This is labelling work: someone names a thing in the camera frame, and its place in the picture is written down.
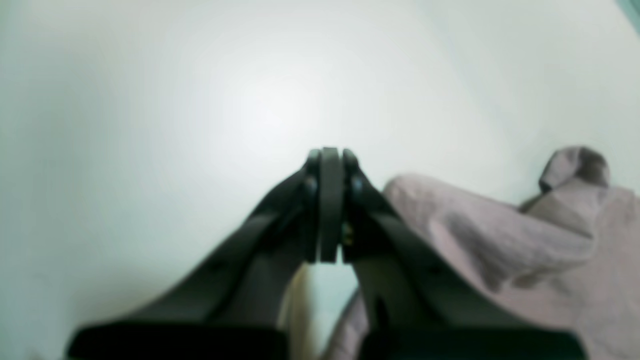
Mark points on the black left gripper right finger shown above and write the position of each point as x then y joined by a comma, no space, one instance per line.
416,305

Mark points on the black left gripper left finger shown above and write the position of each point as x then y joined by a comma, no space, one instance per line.
229,307

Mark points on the mauve t-shirt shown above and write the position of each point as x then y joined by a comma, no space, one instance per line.
568,259

